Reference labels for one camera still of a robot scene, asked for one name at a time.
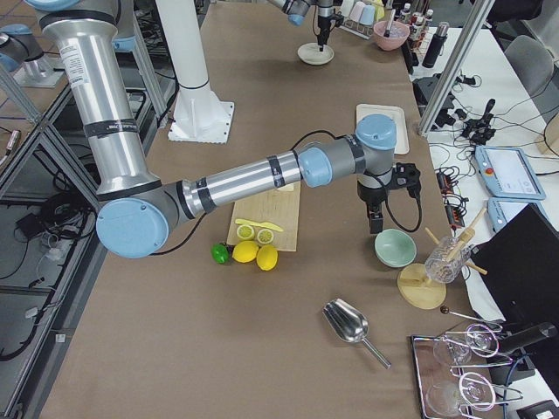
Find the upper wine glass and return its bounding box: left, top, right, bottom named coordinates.
left=433, top=323, right=499, bottom=367

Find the clear textured glass cup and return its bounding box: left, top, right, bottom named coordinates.
left=424, top=237, right=472, bottom=284

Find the black monitor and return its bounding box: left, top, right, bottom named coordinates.
left=473, top=203, right=558, bottom=325

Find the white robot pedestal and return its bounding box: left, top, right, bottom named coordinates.
left=156, top=0, right=234, bottom=144

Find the wooden cutting board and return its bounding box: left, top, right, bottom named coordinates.
left=226, top=182, right=300, bottom=252

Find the small white round plate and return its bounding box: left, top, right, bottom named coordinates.
left=297, top=43, right=335, bottom=65

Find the aluminium frame post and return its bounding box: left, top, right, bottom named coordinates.
left=418, top=0, right=494, bottom=138

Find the wine glass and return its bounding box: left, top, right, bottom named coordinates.
left=426, top=372, right=496, bottom=418
left=433, top=323, right=499, bottom=367

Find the white rectangular bunny tray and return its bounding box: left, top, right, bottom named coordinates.
left=355, top=104, right=410, bottom=155

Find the green lime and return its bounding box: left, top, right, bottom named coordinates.
left=210, top=243, right=231, bottom=264

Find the lower wine glass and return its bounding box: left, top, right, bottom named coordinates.
left=426, top=372, right=496, bottom=418

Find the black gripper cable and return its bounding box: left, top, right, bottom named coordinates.
left=383, top=182, right=423, bottom=232

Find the blue teach pendant upper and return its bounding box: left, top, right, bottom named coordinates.
left=474, top=146, right=546, bottom=201

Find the black thermos bottle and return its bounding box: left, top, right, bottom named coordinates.
left=422, top=22, right=450, bottom=68

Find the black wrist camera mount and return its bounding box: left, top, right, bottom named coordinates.
left=388, top=162, right=421, bottom=199

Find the right lemon half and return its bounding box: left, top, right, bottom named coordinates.
left=255, top=228, right=275, bottom=245

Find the whole yellow lemon left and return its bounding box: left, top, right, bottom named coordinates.
left=232, top=241, right=259, bottom=263

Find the metal scoop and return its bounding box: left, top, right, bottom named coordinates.
left=322, top=299, right=392, bottom=369

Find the grey office chair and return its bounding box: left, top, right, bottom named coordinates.
left=504, top=35, right=558, bottom=106

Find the pastel cups rack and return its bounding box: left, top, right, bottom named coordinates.
left=340, top=0, right=385, bottom=40

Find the spice bottle rack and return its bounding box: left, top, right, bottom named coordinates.
left=398, top=3, right=434, bottom=53

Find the mirror metal tray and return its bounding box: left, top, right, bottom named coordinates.
left=410, top=335, right=499, bottom=418

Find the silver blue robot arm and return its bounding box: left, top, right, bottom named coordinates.
left=32, top=1, right=397, bottom=258

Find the left lemon half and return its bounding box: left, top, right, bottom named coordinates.
left=236, top=223, right=256, bottom=241

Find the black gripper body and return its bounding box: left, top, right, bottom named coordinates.
left=316, top=6, right=343, bottom=44
left=357, top=176, right=388, bottom=213

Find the blue teach pendant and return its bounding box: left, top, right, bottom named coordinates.
left=474, top=146, right=546, bottom=201
left=487, top=197, right=546, bottom=233

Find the whole yellow lemon right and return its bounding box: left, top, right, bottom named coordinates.
left=256, top=244, right=279, bottom=271

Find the mint green ceramic bowl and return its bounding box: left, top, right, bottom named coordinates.
left=374, top=229, right=417, bottom=268

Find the wooden cup stand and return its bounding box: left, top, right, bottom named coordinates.
left=397, top=208, right=487, bottom=310

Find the pink bowl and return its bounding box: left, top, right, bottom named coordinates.
left=372, top=21, right=410, bottom=52

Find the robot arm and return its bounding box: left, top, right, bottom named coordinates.
left=270, top=0, right=344, bottom=48

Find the blue teach pendant lower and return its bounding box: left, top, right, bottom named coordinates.
left=487, top=197, right=546, bottom=233

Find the lemon half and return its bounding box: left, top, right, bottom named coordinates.
left=236, top=223, right=256, bottom=241
left=255, top=228, right=275, bottom=245

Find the yellow plastic knife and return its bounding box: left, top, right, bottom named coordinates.
left=234, top=218, right=284, bottom=232

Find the whole yellow lemon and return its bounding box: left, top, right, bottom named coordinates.
left=256, top=244, right=279, bottom=271
left=232, top=241, right=259, bottom=263

